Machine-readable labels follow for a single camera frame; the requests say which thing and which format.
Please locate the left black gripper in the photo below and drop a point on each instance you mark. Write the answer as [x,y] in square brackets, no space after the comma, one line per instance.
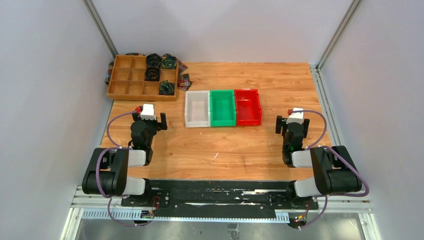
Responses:
[159,126]

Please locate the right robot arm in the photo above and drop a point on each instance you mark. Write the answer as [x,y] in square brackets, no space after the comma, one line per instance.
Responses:
[334,172]

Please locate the rolled dark cloth middle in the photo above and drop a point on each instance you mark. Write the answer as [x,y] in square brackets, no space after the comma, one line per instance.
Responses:
[152,74]

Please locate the rolled dark cloth top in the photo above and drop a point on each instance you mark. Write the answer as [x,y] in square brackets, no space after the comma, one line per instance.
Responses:
[154,60]

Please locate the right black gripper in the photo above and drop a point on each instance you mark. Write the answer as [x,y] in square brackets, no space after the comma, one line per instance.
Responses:
[281,122]

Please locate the wooden compartment tray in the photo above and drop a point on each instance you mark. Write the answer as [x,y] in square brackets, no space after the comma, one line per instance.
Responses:
[128,83]

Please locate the white plastic bin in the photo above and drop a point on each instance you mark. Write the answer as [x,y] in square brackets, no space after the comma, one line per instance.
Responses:
[197,112]

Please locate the red plastic bin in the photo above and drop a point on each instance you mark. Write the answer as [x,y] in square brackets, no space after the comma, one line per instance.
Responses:
[248,107]

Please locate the plaid cloth under tray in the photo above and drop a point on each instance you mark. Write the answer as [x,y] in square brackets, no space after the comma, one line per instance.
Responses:
[183,82]

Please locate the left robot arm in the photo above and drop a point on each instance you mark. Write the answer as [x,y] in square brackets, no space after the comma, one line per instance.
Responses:
[107,170]

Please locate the green plastic bin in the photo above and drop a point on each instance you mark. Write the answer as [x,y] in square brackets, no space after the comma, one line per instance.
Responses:
[222,108]

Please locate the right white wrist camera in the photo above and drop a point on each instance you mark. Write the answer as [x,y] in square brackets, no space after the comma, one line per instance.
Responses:
[295,115]

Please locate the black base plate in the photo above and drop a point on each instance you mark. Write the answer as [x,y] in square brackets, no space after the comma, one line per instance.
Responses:
[220,199]

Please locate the rolled green cloth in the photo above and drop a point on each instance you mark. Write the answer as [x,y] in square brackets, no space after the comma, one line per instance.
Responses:
[167,88]
[169,62]

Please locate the rolled green cloth top right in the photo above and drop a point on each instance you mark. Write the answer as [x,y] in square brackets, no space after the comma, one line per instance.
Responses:
[169,62]

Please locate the rolled green cloth bottom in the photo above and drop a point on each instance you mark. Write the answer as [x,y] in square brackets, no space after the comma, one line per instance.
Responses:
[167,88]

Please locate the rolled dark cloth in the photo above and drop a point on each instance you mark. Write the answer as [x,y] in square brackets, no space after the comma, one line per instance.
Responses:
[152,74]
[154,60]

